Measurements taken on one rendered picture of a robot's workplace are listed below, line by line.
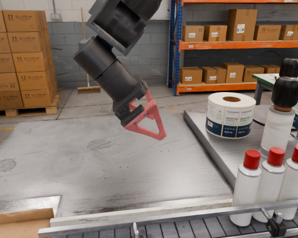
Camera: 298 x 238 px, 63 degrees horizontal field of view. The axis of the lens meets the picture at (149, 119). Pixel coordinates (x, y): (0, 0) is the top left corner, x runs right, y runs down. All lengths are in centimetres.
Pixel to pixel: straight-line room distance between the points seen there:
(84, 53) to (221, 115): 75
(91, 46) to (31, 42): 316
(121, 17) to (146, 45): 450
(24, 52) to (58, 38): 146
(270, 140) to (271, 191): 33
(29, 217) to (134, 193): 31
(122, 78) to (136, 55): 449
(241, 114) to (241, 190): 48
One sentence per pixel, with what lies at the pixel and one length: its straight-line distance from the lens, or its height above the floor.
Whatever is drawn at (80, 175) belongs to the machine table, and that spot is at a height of 83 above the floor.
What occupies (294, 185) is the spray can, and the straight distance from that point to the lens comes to 70.
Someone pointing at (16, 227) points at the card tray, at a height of 83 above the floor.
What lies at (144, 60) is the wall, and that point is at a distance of 494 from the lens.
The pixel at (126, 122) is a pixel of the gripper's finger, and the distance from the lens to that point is 39.
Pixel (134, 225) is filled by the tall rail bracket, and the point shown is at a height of 96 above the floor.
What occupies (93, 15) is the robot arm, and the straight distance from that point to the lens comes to 41.
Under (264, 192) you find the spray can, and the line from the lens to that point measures 68.
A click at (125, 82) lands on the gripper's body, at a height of 127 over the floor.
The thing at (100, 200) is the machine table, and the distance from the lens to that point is 82.
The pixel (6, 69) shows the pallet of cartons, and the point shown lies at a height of 69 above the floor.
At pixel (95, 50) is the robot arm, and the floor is 132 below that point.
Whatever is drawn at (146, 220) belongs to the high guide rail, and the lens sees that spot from 57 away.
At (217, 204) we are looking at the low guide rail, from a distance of 70.
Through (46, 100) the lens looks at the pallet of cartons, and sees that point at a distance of 371.
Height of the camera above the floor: 138
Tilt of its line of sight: 24 degrees down
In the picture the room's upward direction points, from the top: straight up
